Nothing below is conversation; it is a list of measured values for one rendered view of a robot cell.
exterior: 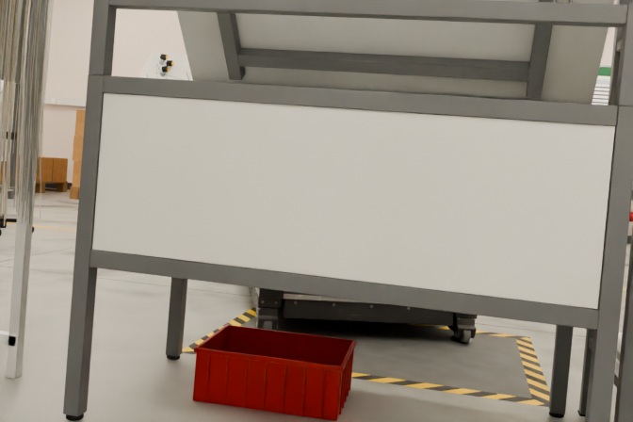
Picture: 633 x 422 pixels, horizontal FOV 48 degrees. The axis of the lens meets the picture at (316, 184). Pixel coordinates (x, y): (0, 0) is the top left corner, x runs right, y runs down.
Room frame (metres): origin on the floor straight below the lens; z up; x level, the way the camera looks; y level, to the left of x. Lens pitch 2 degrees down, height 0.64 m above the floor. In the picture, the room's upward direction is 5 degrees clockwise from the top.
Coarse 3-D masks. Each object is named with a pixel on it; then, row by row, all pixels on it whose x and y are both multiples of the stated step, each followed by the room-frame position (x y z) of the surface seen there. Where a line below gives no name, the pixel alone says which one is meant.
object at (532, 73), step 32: (544, 0) 1.76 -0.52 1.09; (224, 32) 2.02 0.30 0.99; (544, 32) 1.81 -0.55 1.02; (256, 64) 2.07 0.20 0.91; (288, 64) 2.05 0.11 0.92; (320, 64) 2.02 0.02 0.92; (352, 64) 2.00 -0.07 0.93; (384, 64) 1.98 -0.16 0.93; (416, 64) 1.96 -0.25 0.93; (448, 64) 1.94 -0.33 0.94; (480, 64) 1.93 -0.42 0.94; (512, 64) 1.91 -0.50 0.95; (544, 64) 1.87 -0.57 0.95
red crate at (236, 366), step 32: (224, 352) 1.80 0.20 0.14; (256, 352) 2.07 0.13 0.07; (288, 352) 2.06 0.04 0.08; (320, 352) 2.04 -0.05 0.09; (352, 352) 1.99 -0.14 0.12; (224, 384) 1.80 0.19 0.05; (256, 384) 1.79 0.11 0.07; (288, 384) 1.77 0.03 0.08; (320, 384) 1.76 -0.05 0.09; (320, 416) 1.76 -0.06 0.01
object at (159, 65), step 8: (152, 56) 7.26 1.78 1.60; (160, 56) 7.10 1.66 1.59; (168, 56) 7.23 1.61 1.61; (176, 56) 7.22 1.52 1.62; (184, 56) 7.20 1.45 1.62; (152, 64) 7.17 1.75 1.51; (160, 64) 7.15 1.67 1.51; (168, 64) 7.01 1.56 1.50; (176, 64) 7.13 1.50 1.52; (184, 64) 7.12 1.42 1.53; (144, 72) 7.10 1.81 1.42; (152, 72) 7.09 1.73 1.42; (160, 72) 7.00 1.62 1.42; (168, 72) 7.06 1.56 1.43; (176, 72) 7.05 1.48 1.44; (184, 72) 7.04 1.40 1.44
